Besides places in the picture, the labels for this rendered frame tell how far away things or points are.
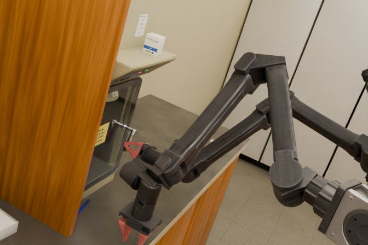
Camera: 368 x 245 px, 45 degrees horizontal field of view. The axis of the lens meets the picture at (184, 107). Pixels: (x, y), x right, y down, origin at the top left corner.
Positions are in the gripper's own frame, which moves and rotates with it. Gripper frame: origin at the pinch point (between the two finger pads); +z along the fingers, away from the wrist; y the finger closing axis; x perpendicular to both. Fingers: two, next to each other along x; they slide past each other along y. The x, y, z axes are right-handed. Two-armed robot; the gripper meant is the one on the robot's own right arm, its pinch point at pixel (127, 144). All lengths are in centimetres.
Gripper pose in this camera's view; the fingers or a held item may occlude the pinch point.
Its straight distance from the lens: 162.6
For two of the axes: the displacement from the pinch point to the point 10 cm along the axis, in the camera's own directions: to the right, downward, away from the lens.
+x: -4.2, 9.1, -0.1
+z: -8.7, -3.9, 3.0
